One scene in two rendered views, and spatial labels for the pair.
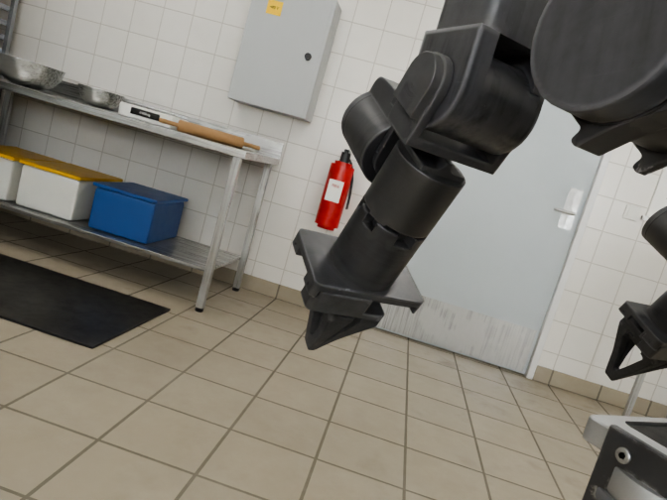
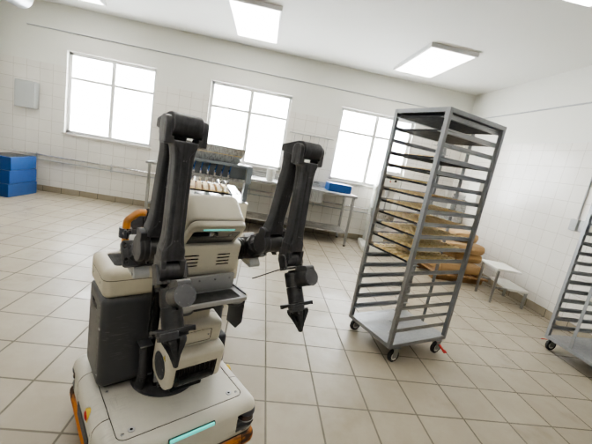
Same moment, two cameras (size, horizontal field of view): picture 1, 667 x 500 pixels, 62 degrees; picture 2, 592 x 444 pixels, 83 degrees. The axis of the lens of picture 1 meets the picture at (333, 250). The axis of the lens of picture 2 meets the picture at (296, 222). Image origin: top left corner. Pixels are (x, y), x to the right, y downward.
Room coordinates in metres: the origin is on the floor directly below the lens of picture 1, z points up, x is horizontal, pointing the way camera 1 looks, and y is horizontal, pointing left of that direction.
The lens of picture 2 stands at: (1.49, -0.32, 1.35)
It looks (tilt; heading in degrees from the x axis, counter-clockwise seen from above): 11 degrees down; 167
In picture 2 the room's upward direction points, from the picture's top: 10 degrees clockwise
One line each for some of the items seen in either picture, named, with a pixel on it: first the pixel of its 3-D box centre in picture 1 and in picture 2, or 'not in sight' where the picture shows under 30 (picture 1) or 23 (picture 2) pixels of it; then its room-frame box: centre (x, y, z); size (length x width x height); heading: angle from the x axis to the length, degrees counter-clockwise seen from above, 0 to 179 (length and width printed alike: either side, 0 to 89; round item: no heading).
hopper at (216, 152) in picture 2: not in sight; (213, 151); (-1.74, -0.46, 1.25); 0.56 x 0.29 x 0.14; 95
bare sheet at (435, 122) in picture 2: not in sight; (448, 125); (-0.80, 1.22, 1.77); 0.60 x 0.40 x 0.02; 107
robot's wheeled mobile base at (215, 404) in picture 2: not in sight; (161, 397); (0.08, -0.47, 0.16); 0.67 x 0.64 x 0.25; 29
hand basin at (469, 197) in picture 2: not in sight; (450, 209); (-3.74, 3.67, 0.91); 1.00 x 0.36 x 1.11; 174
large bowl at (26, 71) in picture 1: (27, 74); not in sight; (3.30, 2.01, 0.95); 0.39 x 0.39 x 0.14
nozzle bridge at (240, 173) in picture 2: not in sight; (210, 177); (-1.74, -0.46, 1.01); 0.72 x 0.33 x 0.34; 95
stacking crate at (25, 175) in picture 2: not in sight; (10, 173); (-4.44, -3.55, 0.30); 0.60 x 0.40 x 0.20; 174
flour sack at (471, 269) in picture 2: not in sight; (453, 264); (-2.68, 3.15, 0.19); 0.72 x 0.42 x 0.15; 88
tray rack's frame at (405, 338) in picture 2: not in sight; (420, 233); (-0.79, 1.21, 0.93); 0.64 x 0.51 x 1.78; 107
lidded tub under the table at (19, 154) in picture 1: (10, 172); not in sight; (3.32, 2.01, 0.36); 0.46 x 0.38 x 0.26; 172
